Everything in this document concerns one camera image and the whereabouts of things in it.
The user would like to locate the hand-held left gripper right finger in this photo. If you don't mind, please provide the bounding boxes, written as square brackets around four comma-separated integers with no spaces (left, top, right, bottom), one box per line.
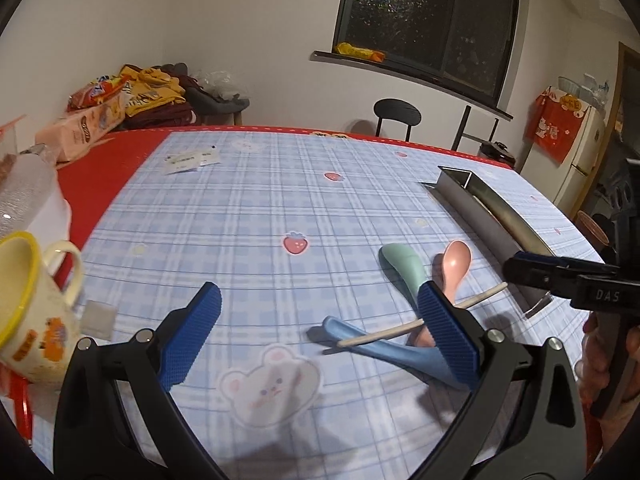
[415,282,586,480]

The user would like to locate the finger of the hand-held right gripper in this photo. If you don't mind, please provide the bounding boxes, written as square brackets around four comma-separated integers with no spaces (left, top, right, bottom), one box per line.
[502,254,618,292]

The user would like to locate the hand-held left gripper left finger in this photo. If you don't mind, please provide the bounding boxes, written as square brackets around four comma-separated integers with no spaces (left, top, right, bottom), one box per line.
[54,281,231,480]

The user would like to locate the blue spoon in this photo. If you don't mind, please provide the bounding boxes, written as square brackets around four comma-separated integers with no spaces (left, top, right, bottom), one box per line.
[306,316,468,391]

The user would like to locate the stainless steel utensil tray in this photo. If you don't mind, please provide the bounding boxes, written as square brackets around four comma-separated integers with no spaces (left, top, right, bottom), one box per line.
[424,165,556,318]

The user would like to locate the beige chopstick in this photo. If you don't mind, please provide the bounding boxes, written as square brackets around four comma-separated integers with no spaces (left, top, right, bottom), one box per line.
[336,281,509,348]

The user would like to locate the pink spoon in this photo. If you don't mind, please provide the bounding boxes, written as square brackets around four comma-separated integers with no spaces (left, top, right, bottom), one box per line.
[412,240,472,348]

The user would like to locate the mint green spoon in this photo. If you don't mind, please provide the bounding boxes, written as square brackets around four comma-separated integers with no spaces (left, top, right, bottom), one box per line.
[378,243,426,311]

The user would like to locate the person's right hand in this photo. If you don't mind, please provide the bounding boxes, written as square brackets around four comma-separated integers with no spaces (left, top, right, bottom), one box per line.
[574,311,610,407]

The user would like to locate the brown trash bin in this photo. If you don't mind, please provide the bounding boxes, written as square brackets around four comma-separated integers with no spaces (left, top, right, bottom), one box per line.
[575,210,611,251]

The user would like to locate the square white sachet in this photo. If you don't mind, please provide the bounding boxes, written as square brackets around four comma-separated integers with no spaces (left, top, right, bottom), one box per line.
[81,300,117,337]

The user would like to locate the cream refrigerator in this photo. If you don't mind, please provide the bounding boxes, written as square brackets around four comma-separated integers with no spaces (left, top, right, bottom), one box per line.
[520,102,608,216]

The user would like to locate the electric rice cooker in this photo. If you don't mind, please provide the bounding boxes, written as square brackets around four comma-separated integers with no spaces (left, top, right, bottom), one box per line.
[479,140,516,168]

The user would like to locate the blue plaid table cover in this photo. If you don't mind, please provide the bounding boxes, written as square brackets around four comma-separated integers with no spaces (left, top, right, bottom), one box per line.
[82,130,601,480]

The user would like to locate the red printed cloth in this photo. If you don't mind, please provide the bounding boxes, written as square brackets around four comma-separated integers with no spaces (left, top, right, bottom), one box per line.
[523,87,588,165]

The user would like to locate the yellow rimmed cream mug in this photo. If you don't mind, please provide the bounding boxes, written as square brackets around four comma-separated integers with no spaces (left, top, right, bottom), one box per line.
[0,231,84,388]

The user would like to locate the clear plastic bags on refrigerator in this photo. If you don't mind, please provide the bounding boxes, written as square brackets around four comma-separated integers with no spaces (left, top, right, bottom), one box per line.
[580,74,611,111]

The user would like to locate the black round-back chair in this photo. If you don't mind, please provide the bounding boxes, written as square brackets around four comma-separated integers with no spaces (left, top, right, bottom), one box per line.
[374,98,422,142]

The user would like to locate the plastic snack container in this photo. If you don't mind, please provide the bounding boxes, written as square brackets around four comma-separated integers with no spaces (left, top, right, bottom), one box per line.
[0,142,73,261]

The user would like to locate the dark red garment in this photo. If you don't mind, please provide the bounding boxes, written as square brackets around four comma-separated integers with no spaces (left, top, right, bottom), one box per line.
[122,74,201,131]

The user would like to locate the grey stool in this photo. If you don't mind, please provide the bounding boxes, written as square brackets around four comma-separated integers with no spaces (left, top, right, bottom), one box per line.
[185,87,251,127]

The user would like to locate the dark window sill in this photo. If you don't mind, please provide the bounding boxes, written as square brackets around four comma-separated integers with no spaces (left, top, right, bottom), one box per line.
[312,50,515,122]

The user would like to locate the yellow garment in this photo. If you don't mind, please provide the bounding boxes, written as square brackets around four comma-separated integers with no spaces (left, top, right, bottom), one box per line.
[120,64,186,116]

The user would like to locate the crumpled clear plastic bags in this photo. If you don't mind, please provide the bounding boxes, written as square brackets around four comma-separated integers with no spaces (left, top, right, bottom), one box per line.
[192,69,241,101]

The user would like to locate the orange snack bag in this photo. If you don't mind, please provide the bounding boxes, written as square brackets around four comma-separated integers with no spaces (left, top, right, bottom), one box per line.
[67,76,132,111]

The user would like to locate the dark window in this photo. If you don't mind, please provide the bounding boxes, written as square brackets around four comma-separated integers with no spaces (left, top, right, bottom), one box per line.
[332,0,523,106]

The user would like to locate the yellow snack packet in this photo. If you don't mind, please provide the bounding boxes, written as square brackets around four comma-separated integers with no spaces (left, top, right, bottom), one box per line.
[335,42,387,62]

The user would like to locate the black metal frame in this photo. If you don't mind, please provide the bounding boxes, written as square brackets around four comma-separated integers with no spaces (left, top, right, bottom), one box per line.
[451,105,501,153]

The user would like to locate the wooden door frame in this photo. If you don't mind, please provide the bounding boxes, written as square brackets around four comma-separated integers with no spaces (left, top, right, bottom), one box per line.
[597,41,640,221]

